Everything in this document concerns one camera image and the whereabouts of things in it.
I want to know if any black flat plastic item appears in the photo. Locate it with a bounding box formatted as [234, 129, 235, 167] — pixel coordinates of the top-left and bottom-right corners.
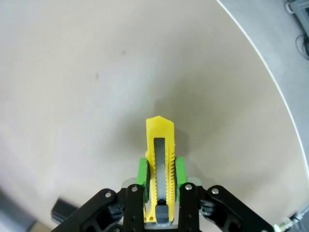
[51, 197, 81, 222]

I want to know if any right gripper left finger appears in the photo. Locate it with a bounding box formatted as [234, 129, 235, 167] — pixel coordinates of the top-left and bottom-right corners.
[52, 157, 151, 232]

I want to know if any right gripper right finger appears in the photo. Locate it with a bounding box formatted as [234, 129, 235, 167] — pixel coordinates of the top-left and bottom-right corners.
[175, 156, 275, 232]

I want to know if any aluminium profile frame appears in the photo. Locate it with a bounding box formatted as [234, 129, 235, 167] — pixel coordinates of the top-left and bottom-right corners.
[285, 0, 309, 25]

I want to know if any yellow utility knife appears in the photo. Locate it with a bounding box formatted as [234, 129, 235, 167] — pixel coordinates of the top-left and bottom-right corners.
[144, 116, 178, 224]

